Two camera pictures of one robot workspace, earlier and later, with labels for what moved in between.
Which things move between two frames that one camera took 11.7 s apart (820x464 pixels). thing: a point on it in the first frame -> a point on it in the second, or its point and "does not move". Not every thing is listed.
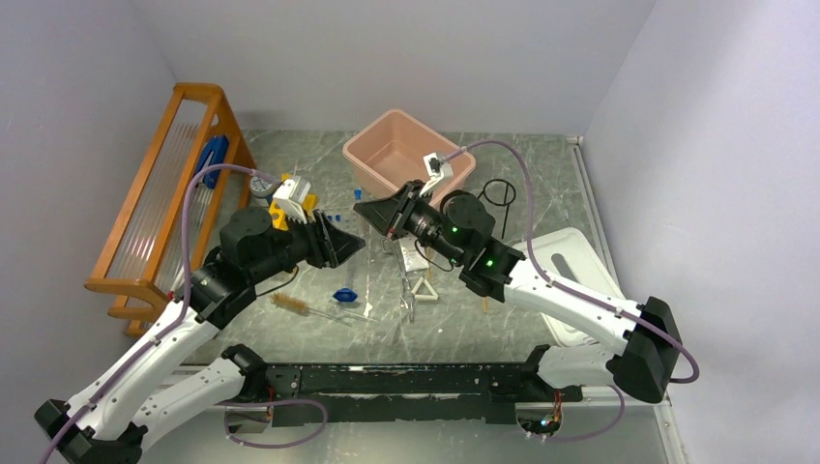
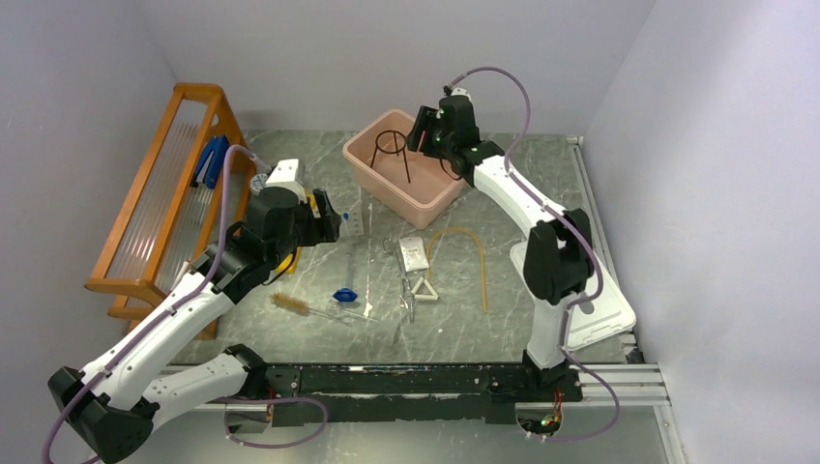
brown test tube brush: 299,305 does not move
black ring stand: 510,193 -> 393,152
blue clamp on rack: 213,155 does not move
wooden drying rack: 144,252 does not move
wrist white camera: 438,167 -> 458,91
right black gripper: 396,211 -> 425,121
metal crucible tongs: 406,293 does not move
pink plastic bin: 391,153 does not move
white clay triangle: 431,297 does not move
